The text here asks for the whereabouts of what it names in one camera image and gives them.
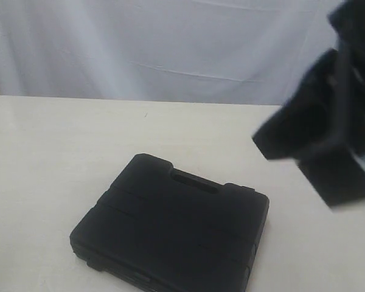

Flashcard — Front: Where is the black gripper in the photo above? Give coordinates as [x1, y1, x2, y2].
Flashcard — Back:
[252, 1, 365, 160]

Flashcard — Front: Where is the black plastic tool case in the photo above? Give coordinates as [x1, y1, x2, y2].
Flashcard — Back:
[69, 153, 269, 291]

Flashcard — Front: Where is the white backdrop cloth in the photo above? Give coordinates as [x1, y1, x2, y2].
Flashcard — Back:
[0, 1, 339, 105]

